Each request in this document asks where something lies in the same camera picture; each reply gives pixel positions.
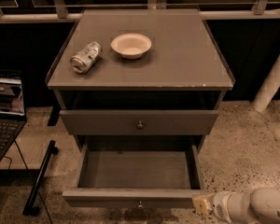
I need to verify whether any metal railing frame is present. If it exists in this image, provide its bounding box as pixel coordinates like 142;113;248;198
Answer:
0;0;280;24

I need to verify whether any white paper bowl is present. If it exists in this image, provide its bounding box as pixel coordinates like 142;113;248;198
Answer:
111;34;152;60

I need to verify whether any crushed soda can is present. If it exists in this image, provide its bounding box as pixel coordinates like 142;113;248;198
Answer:
70;41;102;74

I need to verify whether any grey drawer cabinet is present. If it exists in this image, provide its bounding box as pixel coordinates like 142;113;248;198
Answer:
48;9;234;147

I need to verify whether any black laptop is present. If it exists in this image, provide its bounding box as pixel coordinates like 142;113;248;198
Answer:
0;70;27;161

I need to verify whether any grey drawer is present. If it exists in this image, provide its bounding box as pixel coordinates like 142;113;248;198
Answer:
63;147;205;208
60;110;218;135

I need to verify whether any black laptop stand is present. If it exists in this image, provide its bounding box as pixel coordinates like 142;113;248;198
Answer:
0;105;62;217

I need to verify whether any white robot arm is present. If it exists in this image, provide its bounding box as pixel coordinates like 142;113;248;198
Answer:
192;54;280;224

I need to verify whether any grey top drawer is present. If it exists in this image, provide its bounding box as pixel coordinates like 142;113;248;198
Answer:
60;110;218;135

